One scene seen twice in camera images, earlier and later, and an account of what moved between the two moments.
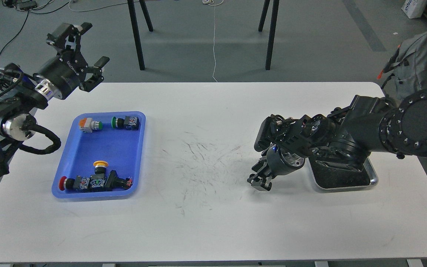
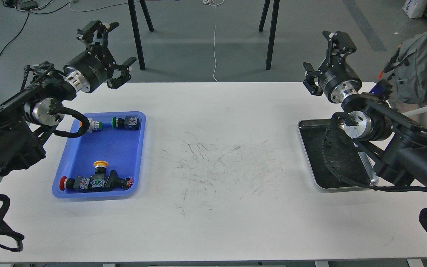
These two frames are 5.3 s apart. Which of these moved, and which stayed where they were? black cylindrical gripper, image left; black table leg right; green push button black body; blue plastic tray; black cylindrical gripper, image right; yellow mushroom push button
Moved: black cylindrical gripper, image right; black cylindrical gripper, image left
Stayed: green push button black body; black table leg right; blue plastic tray; yellow mushroom push button
